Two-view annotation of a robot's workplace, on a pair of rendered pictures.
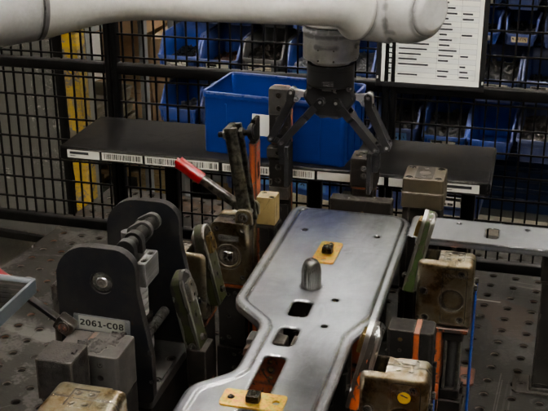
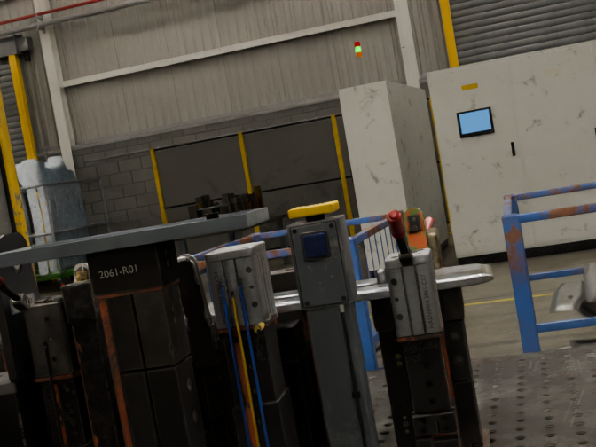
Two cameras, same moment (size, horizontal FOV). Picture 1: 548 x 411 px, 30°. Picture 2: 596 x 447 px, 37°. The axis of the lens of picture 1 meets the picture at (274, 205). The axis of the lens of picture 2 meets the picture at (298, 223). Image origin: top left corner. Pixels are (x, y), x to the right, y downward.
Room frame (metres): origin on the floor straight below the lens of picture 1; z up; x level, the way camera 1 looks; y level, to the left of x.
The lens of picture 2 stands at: (0.84, 1.66, 1.20)
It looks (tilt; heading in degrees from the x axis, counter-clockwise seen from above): 3 degrees down; 266
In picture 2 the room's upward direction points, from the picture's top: 10 degrees counter-clockwise
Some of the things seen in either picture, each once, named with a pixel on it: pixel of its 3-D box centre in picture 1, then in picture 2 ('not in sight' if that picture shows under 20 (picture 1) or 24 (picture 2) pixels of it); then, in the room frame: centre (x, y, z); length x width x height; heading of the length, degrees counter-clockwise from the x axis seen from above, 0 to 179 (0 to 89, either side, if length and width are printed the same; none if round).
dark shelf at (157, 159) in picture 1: (276, 152); not in sight; (2.04, -0.01, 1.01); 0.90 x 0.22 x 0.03; 75
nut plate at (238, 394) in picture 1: (253, 397); not in sight; (1.12, 0.03, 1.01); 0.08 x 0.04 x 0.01; 76
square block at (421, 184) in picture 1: (420, 258); not in sight; (1.81, -0.29, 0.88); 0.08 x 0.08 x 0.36; 75
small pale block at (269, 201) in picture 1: (268, 286); not in sight; (1.68, 0.01, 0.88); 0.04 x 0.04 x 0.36; 75
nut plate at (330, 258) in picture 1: (327, 249); not in sight; (1.57, -0.09, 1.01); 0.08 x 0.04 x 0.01; 164
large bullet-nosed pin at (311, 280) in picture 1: (311, 276); not in sight; (1.45, -0.06, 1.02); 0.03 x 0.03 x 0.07
